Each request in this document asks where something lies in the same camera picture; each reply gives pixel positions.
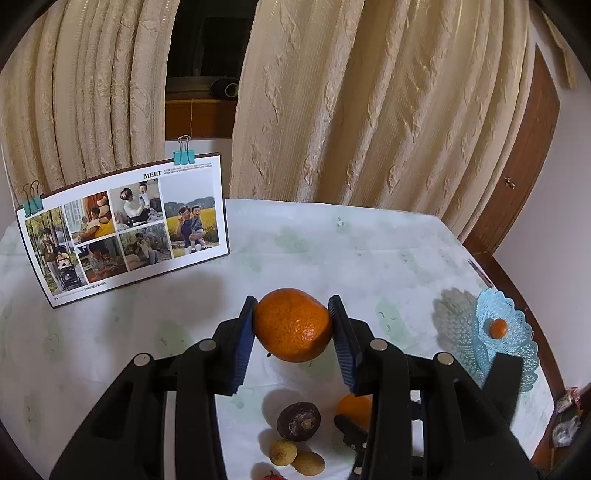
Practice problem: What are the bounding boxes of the blue plastic fruit plate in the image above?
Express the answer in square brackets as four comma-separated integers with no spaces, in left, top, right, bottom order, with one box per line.
[470,287,540,394]

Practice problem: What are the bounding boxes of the brown longan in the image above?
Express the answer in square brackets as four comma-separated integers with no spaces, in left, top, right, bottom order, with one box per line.
[269,439,297,467]
[293,451,325,476]

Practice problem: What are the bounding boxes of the dark thin pen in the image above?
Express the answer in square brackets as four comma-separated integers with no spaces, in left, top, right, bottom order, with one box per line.
[466,258,495,289]

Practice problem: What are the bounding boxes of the photo collage board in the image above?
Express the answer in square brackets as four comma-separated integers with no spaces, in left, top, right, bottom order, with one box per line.
[15,153,230,308]

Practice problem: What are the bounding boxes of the wide cream curtain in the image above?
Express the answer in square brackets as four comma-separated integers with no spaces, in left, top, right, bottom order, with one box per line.
[228,0,536,241]

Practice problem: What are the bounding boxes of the red white packet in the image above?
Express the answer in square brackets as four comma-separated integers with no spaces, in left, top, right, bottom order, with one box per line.
[555,387,580,414]

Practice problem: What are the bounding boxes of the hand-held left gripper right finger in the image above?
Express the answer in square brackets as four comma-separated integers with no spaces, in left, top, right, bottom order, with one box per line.
[327,295,541,480]

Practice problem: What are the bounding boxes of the dark window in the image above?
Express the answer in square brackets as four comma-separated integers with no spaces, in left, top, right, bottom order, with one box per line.
[164,0,259,100]

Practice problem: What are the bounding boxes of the narrow cream curtain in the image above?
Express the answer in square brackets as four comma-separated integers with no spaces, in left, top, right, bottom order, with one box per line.
[0,0,181,222]

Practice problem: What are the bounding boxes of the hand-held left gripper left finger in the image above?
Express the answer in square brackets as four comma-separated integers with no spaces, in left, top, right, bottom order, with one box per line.
[50,295,258,480]

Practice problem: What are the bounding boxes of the clear plastic wrapper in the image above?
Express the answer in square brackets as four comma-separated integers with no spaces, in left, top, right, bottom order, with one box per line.
[551,415,581,448]

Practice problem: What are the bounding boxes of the dark purple passion fruit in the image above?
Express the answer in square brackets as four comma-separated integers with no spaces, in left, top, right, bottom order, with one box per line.
[276,401,321,441]

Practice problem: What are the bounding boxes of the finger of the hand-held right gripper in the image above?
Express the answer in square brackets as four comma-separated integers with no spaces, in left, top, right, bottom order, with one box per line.
[334,414,370,455]

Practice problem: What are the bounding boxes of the brown wooden door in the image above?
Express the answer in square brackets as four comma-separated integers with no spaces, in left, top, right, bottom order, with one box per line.
[462,44,561,257]

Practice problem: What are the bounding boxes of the large orange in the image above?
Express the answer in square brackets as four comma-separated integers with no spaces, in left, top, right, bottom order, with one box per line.
[253,288,333,363]

